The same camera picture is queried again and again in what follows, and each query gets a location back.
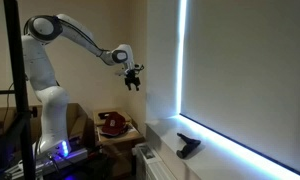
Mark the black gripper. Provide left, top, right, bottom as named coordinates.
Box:
left=124, top=69, right=141, bottom=92

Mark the dark red baseball cap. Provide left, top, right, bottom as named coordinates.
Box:
left=98, top=111, right=130, bottom=136

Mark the dark blue sock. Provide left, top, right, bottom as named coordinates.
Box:
left=175, top=132, right=202, bottom=160

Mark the white radiator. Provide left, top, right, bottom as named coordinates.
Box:
left=134, top=142, right=178, bottom=180

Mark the white roller blind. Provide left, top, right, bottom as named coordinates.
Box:
left=181, top=0, right=300, bottom=178

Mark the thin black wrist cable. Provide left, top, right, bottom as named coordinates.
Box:
left=58, top=18, right=106, bottom=57

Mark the aluminium mounting rail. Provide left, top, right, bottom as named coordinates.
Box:
left=34, top=148, right=90, bottom=175

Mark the black camera stand pole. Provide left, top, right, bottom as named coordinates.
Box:
left=0, top=0, right=38, bottom=180

